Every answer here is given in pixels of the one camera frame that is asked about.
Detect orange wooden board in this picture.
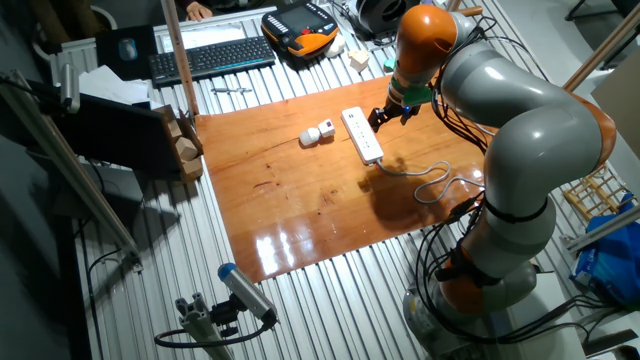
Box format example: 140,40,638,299
193,74,501,285

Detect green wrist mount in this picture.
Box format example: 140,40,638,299
389,77,434,107

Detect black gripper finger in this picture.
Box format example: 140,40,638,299
400,105,422,126
368,108,394,133

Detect black computer keyboard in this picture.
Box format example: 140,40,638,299
147,34,277,87

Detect black monitor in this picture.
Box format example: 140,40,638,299
27,79,174,176

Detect short aluminium bar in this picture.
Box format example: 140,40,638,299
559,204,640,254

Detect grey computer mouse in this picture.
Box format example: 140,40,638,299
117,37,139,63

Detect white crumpled papers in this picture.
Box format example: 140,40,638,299
77,64,151,109

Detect white round object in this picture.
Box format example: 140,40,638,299
323,33,347,59

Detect bystander hand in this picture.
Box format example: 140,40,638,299
184,1,215,23

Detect silver camera with blue cap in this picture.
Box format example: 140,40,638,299
217,262,279,326

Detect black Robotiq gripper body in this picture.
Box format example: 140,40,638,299
383,101,414,122

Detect black round spool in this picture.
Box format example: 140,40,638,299
354,0,409,36

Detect long aluminium beam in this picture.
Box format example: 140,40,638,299
0,69,144,274

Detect brown cardboard box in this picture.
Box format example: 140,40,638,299
152,103,205,184

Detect beige cardboard panel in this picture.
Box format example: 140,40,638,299
592,59,640,161

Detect orange black teach pendant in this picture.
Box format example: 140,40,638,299
260,0,341,60

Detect blue plastic bag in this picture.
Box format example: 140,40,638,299
569,192,640,309

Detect white power strip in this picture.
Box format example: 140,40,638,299
340,106,385,166

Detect white polyhedron block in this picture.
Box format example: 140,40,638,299
348,48,371,74

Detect aluminium profile camera mount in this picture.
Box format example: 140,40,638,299
174,292,236,360

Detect wooden rack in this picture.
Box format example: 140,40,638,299
563,163,634,222

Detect black camera cable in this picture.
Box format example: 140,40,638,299
153,319,274,350

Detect white flat sheet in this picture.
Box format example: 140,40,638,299
159,22,247,54

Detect black mouse pad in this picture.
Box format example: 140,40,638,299
94,23,160,82

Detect brown wooden post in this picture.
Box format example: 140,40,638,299
562,2,640,94
159,0,201,119

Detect silver camera on beam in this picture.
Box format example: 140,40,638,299
58,62,82,115

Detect white bulb holder with bulb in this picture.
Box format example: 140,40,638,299
298,118,336,148

